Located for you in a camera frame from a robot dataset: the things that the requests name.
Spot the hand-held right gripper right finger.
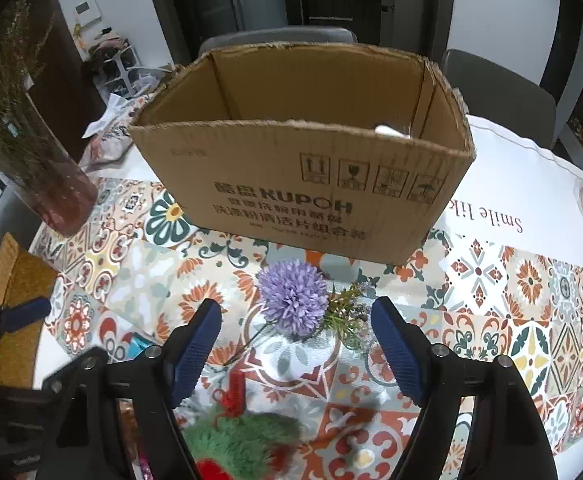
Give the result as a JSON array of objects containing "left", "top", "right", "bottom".
[{"left": 370, "top": 296, "right": 559, "bottom": 480}]

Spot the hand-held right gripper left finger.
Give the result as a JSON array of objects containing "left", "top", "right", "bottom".
[{"left": 41, "top": 299, "right": 222, "bottom": 480}]

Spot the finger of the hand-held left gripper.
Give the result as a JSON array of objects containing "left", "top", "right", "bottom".
[{"left": 0, "top": 297, "right": 53, "bottom": 391}]

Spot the red snack packet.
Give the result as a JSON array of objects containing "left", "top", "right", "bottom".
[{"left": 116, "top": 332, "right": 152, "bottom": 480}]

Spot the green red plush toy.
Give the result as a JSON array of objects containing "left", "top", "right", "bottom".
[{"left": 184, "top": 410, "right": 305, "bottom": 480}]

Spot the purple artificial flower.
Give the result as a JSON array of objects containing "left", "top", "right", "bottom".
[{"left": 224, "top": 259, "right": 375, "bottom": 367}]

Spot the brown cardboard box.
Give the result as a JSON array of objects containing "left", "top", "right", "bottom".
[{"left": 128, "top": 42, "right": 476, "bottom": 267}]

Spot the white soft item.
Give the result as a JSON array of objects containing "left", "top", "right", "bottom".
[{"left": 374, "top": 124, "right": 412, "bottom": 140}]

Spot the yellow woven seat cushion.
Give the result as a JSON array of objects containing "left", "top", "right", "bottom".
[{"left": 0, "top": 232, "right": 59, "bottom": 391}]

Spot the small red plastic charm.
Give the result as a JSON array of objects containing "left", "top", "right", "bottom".
[{"left": 214, "top": 372, "right": 247, "bottom": 418}]

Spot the grey dining chair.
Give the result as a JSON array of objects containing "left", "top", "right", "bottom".
[
  {"left": 441, "top": 49, "right": 557, "bottom": 151},
  {"left": 198, "top": 27, "right": 359, "bottom": 58},
  {"left": 0, "top": 187, "right": 37, "bottom": 257}
]

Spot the patterned table runner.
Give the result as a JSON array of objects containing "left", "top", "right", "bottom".
[{"left": 28, "top": 175, "right": 583, "bottom": 480}]

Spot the glass vase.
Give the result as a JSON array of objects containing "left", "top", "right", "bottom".
[{"left": 0, "top": 95, "right": 99, "bottom": 238}]

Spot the white lettered tablecloth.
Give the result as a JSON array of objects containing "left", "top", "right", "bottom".
[{"left": 431, "top": 115, "right": 583, "bottom": 276}]

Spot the dried flower bunch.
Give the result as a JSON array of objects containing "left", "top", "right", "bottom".
[{"left": 0, "top": 0, "right": 72, "bottom": 211}]

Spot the white shoe rack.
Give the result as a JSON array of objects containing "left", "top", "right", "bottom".
[{"left": 91, "top": 35, "right": 142, "bottom": 96}]

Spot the dark kitchen cabinet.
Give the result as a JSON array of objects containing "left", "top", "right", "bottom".
[{"left": 301, "top": 0, "right": 387, "bottom": 46}]

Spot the glass sliding door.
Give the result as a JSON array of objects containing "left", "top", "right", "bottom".
[{"left": 171, "top": 0, "right": 302, "bottom": 52}]

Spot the white wall intercom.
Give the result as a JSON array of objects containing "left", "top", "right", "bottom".
[{"left": 74, "top": 2, "right": 102, "bottom": 28}]

